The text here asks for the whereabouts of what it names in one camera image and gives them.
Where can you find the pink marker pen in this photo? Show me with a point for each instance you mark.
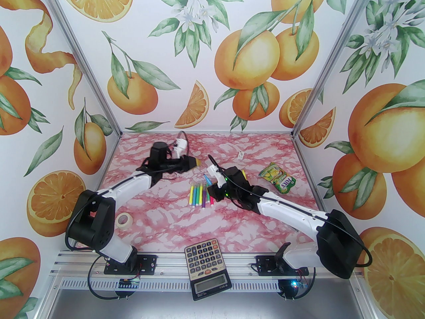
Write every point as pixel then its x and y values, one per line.
pixel 211 201

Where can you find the purple marker pen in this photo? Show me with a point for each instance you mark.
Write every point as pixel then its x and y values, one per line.
pixel 204 200

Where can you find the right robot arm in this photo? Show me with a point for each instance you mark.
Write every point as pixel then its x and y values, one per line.
pixel 292 211

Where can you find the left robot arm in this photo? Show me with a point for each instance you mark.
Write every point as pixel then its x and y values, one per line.
pixel 129 184

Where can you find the green yellow snack packet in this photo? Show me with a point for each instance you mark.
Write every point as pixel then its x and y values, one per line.
pixel 277 178

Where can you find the black gold calculator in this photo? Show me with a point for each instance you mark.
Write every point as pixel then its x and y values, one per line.
pixel 204 258

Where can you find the white masking tape roll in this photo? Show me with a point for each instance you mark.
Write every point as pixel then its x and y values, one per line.
pixel 124 219

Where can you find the small circuit board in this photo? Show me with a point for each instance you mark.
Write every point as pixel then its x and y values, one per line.
pixel 297 284
pixel 128 282

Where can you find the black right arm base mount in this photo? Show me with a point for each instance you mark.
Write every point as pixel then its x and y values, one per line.
pixel 265 266

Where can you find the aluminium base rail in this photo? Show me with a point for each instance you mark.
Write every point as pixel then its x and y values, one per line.
pixel 172 271

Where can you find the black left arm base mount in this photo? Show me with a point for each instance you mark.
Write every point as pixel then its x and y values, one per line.
pixel 147 264

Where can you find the aluminium frame post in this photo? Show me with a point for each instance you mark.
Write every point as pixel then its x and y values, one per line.
pixel 85 61
pixel 333 53

